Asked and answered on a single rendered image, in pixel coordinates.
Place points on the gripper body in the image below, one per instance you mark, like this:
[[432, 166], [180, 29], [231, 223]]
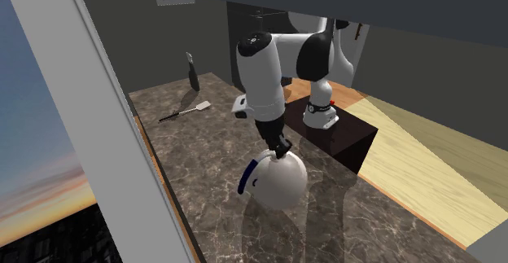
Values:
[[270, 130]]

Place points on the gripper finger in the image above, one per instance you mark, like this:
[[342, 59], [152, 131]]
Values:
[[283, 149]]

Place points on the white bowl with blue rim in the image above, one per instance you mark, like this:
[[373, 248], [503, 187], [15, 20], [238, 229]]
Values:
[[276, 182]]

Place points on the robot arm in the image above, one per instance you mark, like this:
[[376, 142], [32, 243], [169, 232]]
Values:
[[260, 75]]

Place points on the dark robot stand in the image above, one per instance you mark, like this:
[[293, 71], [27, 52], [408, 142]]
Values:
[[349, 135]]

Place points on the black bottle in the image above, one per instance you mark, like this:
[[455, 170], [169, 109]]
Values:
[[193, 77]]

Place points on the dark door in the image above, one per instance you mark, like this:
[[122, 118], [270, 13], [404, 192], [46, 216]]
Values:
[[254, 28]]

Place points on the window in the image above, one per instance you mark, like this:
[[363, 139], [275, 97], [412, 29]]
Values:
[[39, 135]]

